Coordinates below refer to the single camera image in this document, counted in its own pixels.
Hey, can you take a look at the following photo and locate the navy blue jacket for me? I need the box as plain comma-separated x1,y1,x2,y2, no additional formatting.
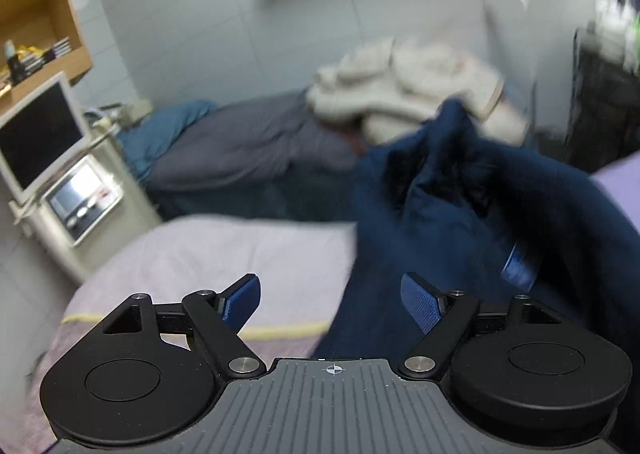
316,99,639,362

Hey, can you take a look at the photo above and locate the white device with screen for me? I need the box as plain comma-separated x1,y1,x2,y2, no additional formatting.
9,135,160,285

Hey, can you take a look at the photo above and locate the grey quilt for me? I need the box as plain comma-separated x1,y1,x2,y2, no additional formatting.
148,91,367,192

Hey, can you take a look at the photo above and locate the blue pillow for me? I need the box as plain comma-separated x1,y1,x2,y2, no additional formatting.
116,99,216,184

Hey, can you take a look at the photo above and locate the cream white padded coat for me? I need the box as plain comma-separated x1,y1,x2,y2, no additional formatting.
307,39,530,146

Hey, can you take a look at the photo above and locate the white computer monitor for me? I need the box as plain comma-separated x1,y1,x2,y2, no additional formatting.
1,71,91,205

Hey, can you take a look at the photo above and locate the wooden bookshelf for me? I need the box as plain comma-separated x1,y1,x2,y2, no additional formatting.
1,0,92,108

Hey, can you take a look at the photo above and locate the black wire rack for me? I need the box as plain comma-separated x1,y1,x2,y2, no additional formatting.
565,28,639,173

